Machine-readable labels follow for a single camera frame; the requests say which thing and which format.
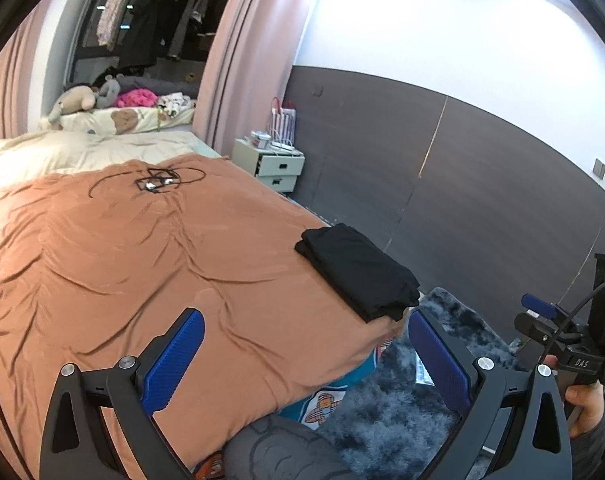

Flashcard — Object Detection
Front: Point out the person's right hand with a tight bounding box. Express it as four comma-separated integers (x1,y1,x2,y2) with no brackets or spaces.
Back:
565,382,605,443

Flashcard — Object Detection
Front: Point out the dark shaggy rug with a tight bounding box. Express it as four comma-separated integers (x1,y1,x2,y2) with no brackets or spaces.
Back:
319,287,522,479

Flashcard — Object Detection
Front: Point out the orange-brown bed blanket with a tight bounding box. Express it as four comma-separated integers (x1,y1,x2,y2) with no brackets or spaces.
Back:
0,155,403,479

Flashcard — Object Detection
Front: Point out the folded black garment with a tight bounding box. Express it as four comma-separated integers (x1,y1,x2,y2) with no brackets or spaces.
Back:
295,223,420,323

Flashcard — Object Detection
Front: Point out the grey patterned trouser leg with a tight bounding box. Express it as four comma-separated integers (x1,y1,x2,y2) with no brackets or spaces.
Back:
222,415,357,480

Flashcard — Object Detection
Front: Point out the cream bear pillow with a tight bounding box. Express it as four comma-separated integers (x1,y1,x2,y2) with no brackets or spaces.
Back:
37,107,195,136

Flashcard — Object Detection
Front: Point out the white bedside cabinet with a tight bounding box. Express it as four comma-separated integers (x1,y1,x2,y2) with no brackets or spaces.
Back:
232,139,306,194

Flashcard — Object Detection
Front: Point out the beige plush toy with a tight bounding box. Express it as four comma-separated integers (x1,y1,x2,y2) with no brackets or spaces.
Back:
48,86,96,125

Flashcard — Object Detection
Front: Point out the grey plush toy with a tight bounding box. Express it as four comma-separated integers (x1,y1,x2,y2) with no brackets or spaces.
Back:
94,76,121,110

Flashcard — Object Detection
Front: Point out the pink plush item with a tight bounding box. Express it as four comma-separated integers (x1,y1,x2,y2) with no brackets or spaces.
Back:
116,89,158,108

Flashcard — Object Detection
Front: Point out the white patterned cloth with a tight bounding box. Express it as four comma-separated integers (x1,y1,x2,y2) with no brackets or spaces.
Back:
156,92,195,118

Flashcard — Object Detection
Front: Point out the pink curtain left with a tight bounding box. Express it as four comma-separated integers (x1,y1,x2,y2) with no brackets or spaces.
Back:
0,1,48,140

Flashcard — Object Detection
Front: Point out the pink curtain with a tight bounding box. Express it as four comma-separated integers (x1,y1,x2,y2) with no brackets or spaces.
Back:
192,0,316,155
0,1,48,140

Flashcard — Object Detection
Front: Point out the striped paper bag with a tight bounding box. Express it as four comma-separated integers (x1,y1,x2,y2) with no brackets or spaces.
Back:
268,98,297,148

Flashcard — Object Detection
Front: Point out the hanging black coat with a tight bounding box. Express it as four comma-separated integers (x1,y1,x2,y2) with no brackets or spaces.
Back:
118,0,173,68

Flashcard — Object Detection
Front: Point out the hanging floral garment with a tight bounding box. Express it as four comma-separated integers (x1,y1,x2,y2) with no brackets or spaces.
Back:
96,0,129,51

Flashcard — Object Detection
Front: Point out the pink curtain right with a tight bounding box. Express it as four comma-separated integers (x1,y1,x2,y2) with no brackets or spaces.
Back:
192,0,316,155

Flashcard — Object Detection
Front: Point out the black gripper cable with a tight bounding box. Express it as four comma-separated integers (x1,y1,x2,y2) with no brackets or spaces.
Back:
544,278,605,346

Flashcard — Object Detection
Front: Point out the tangled black cable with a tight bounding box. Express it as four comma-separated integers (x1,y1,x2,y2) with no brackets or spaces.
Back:
88,164,207,200

